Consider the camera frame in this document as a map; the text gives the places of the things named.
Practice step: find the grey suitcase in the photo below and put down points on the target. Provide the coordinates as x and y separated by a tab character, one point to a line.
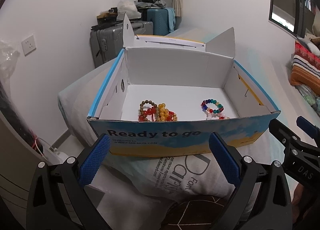
107	43

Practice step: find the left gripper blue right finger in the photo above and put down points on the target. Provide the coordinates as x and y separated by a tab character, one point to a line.
227	158

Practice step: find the teal suitcase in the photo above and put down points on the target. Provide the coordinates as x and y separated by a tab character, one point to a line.
164	20

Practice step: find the striped red orange pillow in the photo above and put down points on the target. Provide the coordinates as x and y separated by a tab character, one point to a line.
305	68

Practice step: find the floral quilt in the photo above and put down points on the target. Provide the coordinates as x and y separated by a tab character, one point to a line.
310	97

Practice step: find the window frame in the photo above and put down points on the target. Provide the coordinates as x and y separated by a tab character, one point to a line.
298	17

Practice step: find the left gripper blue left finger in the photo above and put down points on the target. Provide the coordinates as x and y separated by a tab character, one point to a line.
91	158

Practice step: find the blue yellow cardboard box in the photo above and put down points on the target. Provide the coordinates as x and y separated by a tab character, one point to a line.
164	96

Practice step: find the white wall socket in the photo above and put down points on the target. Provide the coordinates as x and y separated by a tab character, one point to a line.
28	45

